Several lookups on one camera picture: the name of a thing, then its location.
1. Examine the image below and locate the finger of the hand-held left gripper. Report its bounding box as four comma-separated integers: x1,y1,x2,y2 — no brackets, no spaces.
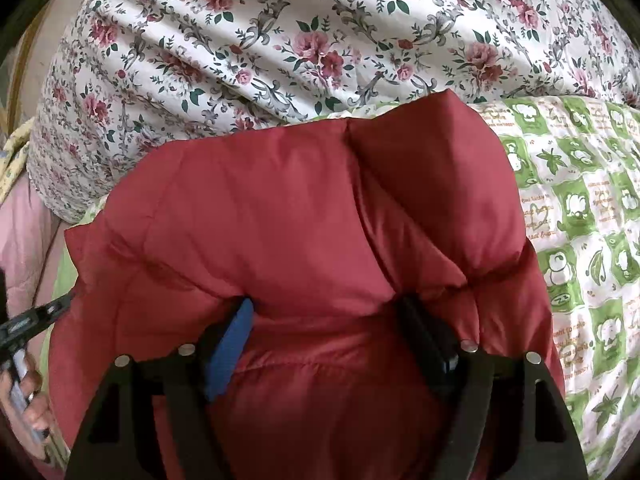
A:
0,292,75,347

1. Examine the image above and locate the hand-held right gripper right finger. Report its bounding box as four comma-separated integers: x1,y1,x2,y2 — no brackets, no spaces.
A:
395,294,590,480

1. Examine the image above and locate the pink quilt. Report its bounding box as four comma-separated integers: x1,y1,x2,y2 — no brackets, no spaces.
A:
0,180,77,466

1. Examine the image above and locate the floral quilt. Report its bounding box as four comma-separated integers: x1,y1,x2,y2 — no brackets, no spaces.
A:
27,0,640,224

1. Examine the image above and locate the yellow printed cloth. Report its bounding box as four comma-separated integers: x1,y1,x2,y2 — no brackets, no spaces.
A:
0,117,37,202

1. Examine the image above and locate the wooden picture frame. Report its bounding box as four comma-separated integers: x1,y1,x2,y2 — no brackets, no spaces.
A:
0,25,48,133

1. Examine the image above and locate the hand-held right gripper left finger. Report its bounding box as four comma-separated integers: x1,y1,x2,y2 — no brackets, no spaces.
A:
65,296,258,480

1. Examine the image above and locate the green printed blanket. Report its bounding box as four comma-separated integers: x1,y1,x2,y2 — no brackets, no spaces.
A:
40,95,640,480

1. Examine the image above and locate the person's left hand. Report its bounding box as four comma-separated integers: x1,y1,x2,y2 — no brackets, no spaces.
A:
0,360,57,463

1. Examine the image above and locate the red quilted jacket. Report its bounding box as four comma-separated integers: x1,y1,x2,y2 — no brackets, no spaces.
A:
42,89,567,480

